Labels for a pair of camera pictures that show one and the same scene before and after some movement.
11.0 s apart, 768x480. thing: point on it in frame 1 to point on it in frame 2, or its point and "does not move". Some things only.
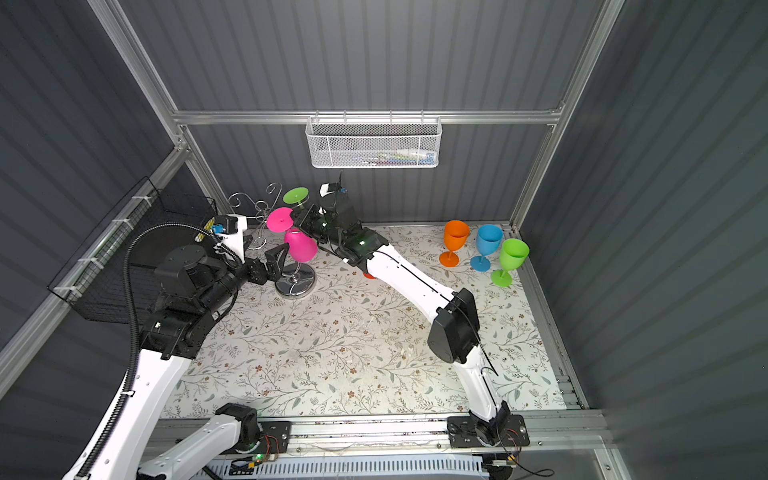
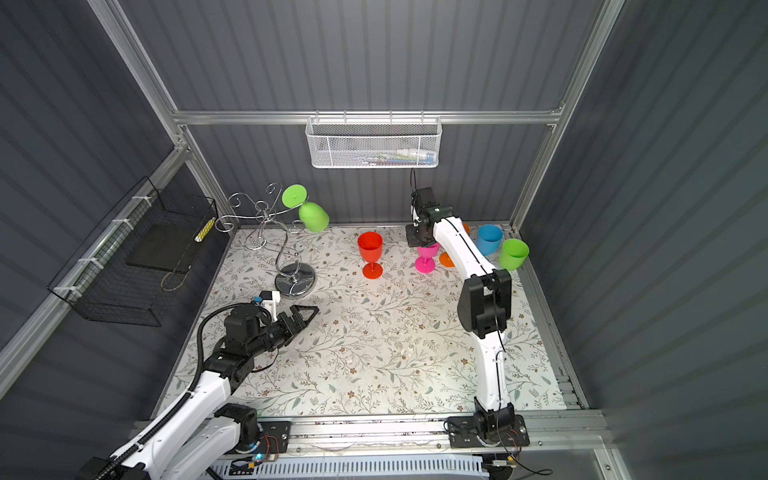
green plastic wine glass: [512, 254] does not move
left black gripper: [260, 276] to [292, 331]
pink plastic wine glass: [302, 248] to [425, 263]
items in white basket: [402, 157] does not move
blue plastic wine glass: [488, 241] does not move
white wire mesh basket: [373, 142] does not move
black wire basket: [95, 280] does not move
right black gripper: [312, 216] to [413, 242]
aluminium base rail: [424, 438] does not move
